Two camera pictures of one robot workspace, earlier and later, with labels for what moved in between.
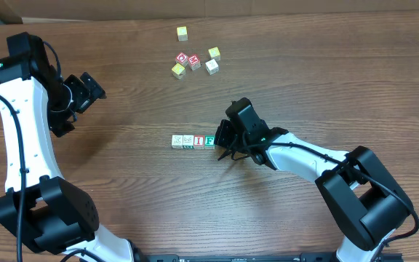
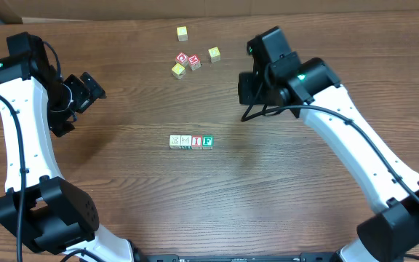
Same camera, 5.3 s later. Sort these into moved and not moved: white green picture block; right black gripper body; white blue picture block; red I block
Moved: right black gripper body
Not moved: white green picture block; white blue picture block; red I block
